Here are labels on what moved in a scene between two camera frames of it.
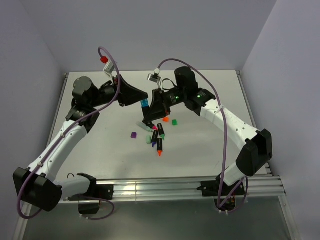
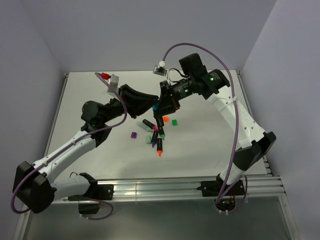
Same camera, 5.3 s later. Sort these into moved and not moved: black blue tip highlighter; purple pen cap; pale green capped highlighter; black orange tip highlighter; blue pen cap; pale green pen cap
Moved: black blue tip highlighter; blue pen cap
Not moved: pale green capped highlighter; black orange tip highlighter; pale green pen cap; purple pen cap
